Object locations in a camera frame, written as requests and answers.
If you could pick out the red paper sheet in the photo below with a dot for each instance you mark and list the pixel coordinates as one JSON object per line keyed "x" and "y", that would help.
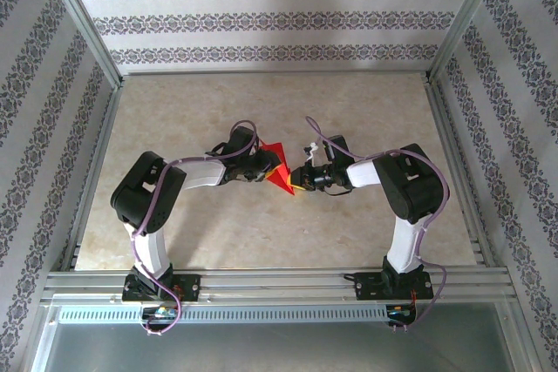
{"x": 282, "y": 178}

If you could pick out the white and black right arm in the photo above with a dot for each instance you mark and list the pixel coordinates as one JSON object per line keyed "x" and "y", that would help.
{"x": 414, "y": 184}

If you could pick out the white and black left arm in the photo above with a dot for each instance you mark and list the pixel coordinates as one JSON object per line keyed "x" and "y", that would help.
{"x": 148, "y": 193}

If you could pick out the grey metal sheet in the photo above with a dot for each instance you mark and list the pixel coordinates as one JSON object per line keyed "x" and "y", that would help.
{"x": 279, "y": 350}

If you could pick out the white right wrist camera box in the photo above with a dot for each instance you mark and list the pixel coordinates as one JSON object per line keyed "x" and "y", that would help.
{"x": 311, "y": 154}

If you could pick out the aluminium back rail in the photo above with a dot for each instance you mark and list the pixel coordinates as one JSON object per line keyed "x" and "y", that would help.
{"x": 274, "y": 72}

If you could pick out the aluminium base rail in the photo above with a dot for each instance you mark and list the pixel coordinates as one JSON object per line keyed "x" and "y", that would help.
{"x": 279, "y": 285}

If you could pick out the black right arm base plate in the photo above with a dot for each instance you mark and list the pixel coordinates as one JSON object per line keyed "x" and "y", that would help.
{"x": 368, "y": 287}

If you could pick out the aluminium right side rail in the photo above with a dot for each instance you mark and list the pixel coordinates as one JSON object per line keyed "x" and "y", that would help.
{"x": 457, "y": 163}

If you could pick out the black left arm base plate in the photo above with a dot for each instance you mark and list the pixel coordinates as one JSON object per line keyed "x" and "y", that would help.
{"x": 192, "y": 287}

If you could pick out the aluminium left side rail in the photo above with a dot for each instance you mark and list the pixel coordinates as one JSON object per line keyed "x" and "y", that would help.
{"x": 95, "y": 171}

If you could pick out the aluminium right corner post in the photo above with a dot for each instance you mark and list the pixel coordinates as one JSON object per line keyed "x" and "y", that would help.
{"x": 464, "y": 19}

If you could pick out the aluminium corner post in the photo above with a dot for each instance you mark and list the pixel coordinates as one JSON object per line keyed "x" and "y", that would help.
{"x": 464, "y": 19}
{"x": 87, "y": 28}

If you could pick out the aluminium left corner post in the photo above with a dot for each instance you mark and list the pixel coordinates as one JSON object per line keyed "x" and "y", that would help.
{"x": 87, "y": 28}

